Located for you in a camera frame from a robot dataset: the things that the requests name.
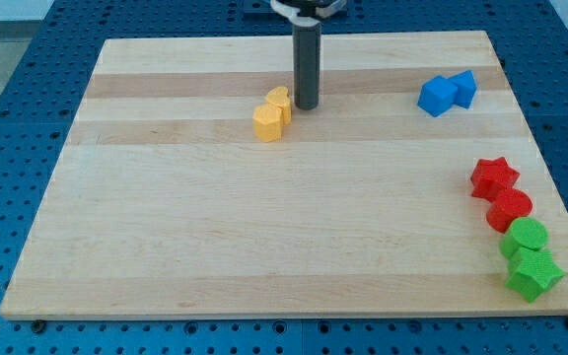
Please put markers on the light wooden board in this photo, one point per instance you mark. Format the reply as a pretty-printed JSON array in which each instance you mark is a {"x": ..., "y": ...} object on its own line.
[{"x": 163, "y": 205}]

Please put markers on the red star block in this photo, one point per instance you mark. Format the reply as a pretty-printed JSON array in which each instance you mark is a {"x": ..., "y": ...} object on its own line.
[{"x": 489, "y": 177}]

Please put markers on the yellow heart block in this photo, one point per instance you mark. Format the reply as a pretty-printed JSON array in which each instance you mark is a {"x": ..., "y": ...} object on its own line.
[{"x": 279, "y": 97}]

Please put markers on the green star block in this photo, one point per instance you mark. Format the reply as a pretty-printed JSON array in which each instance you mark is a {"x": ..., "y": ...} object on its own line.
[{"x": 532, "y": 273}]

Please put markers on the blue triangle block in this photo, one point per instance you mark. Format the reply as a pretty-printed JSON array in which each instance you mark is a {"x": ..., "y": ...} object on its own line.
[{"x": 466, "y": 88}]

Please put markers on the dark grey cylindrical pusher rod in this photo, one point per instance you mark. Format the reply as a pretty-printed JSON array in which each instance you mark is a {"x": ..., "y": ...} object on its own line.
[{"x": 306, "y": 59}]

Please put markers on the green cylinder block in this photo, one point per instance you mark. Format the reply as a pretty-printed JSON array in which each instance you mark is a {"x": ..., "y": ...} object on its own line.
[{"x": 523, "y": 232}]

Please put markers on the blue cube block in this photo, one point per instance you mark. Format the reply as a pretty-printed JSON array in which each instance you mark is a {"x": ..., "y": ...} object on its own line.
[{"x": 437, "y": 95}]

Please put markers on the white tool mount bracket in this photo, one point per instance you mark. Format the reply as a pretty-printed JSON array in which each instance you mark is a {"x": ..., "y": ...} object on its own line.
[{"x": 307, "y": 13}]

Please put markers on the yellow hexagon block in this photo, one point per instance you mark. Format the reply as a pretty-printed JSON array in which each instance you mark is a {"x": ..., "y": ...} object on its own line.
[{"x": 267, "y": 122}]

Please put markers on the red cylinder block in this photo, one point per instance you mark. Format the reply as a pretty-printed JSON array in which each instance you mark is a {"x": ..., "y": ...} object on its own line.
[{"x": 508, "y": 205}]

